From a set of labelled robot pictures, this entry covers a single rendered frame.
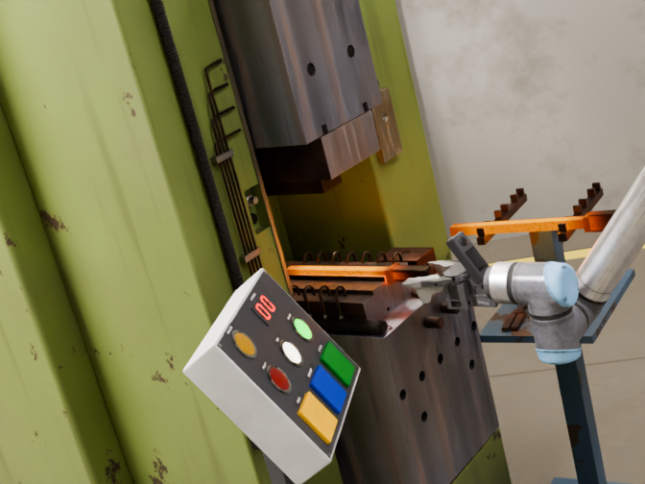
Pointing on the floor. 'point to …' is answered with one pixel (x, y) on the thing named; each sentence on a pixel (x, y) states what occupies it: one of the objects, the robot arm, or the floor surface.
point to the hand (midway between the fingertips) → (416, 272)
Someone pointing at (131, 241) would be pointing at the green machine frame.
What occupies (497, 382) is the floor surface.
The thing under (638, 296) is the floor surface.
